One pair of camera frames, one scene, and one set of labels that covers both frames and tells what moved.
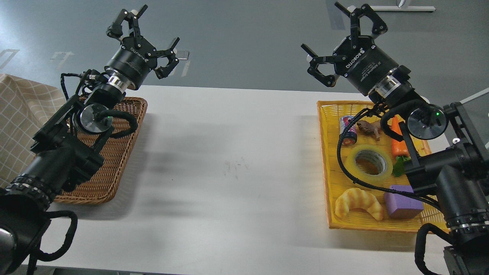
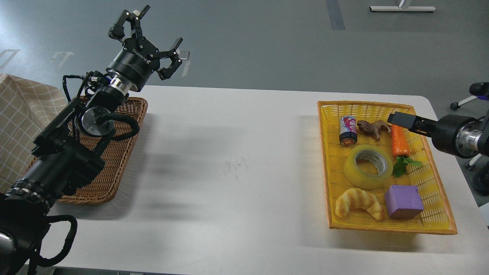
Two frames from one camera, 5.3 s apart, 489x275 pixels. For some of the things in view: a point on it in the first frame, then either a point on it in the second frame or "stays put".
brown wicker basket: [101, 187] stays put
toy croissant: [358, 198] stays put
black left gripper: [132, 63] stays put
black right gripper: [365, 67] → [458, 135]
